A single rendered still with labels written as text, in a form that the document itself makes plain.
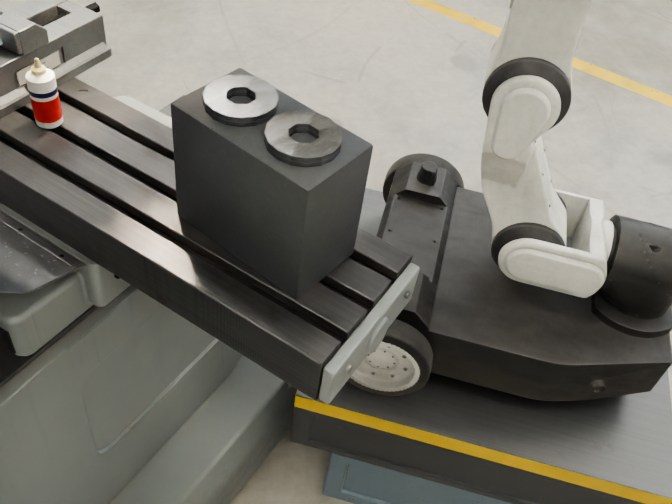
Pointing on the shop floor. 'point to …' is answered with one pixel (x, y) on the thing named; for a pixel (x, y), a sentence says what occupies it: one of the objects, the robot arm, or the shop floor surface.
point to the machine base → (218, 442)
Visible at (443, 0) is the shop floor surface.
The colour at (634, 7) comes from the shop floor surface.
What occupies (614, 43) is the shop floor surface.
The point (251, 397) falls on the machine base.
